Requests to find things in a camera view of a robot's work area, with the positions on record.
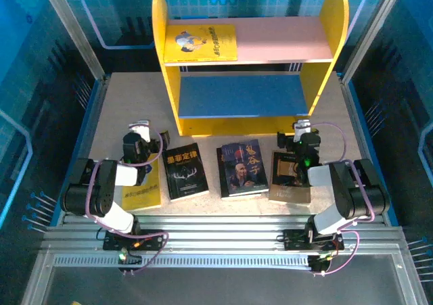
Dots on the brown scroll cover book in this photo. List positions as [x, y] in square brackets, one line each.
[287, 190]

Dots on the dark blue portrait cover book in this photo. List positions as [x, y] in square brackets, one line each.
[243, 169]

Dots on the yellow cartoon cover book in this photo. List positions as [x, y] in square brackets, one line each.
[142, 196]
[203, 43]

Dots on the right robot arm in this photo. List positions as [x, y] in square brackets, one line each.
[352, 190]

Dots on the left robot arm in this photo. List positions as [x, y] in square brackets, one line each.
[101, 186]

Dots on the yellow bookshelf pink blue shelves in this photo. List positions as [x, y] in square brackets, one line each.
[243, 95]

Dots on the black connector box with LED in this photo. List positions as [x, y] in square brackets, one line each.
[319, 264]
[132, 259]

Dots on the slotted aluminium strip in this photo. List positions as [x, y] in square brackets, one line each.
[203, 260]

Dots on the dark clear panel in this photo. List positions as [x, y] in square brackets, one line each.
[220, 288]

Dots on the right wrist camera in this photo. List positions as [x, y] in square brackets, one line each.
[302, 129]

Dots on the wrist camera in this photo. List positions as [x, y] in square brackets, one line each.
[302, 129]
[143, 130]

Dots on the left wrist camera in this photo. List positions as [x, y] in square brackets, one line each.
[143, 130]

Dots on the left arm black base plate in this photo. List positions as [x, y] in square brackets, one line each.
[152, 240]

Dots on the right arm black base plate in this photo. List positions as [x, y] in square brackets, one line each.
[294, 240]

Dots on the aluminium rail bed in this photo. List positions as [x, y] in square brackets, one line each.
[220, 230]

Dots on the aluminium frame post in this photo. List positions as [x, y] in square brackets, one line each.
[73, 31]
[370, 31]

